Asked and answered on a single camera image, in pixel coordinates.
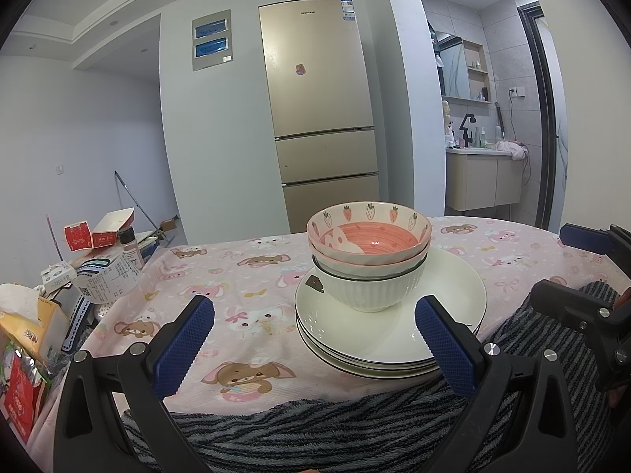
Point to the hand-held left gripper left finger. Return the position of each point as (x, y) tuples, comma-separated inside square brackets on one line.
[(185, 350)]

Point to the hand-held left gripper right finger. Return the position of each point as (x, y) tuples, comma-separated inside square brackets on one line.
[(446, 350)]

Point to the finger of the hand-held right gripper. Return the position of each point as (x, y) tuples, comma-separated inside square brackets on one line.
[(586, 239), (567, 300)]

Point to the white ribbed bowl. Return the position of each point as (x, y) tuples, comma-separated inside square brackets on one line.
[(369, 290)]

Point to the pink strawberry print bowl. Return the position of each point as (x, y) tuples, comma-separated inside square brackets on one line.
[(369, 231), (345, 258)]

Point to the pink cartoon print tablecloth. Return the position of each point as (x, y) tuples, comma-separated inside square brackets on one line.
[(246, 276)]

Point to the white printed paper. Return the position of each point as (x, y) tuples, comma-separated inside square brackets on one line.
[(106, 276)]

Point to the clear bottle with black cap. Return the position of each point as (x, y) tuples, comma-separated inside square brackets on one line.
[(130, 251)]

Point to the pink cloth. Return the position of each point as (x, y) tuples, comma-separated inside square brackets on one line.
[(510, 150)]

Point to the beige bathroom vanity cabinet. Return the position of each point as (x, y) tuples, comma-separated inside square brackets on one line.
[(483, 182)]

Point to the small cardboard box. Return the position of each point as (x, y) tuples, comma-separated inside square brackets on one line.
[(170, 224)]

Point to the grey striped towel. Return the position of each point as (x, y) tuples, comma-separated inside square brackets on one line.
[(296, 428)]

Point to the black framed glass door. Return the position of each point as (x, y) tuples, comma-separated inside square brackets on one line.
[(542, 108)]

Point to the red and white open box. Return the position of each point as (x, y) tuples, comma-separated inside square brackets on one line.
[(113, 226)]

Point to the small white carton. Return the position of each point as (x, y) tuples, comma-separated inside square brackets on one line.
[(56, 276)]

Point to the small red box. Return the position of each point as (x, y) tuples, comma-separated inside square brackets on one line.
[(78, 237)]

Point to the yellow tissue box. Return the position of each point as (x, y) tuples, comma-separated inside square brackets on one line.
[(29, 320)]

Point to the black faucet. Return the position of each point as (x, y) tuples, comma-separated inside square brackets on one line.
[(466, 130)]

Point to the red snack packet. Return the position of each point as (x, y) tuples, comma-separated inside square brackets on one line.
[(19, 394)]

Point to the thin dark rod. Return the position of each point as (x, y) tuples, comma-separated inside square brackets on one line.
[(53, 236)]

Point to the pale doll figure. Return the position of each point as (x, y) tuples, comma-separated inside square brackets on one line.
[(447, 117)]

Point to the bathroom mirror cabinet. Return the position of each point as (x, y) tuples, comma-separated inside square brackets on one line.
[(466, 71)]

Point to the gold three-door fridge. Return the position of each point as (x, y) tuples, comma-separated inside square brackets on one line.
[(320, 133)]

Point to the white wall socket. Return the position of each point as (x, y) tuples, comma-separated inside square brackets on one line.
[(515, 91)]

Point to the grey wall electrical panel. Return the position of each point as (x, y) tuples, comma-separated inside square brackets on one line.
[(211, 39)]

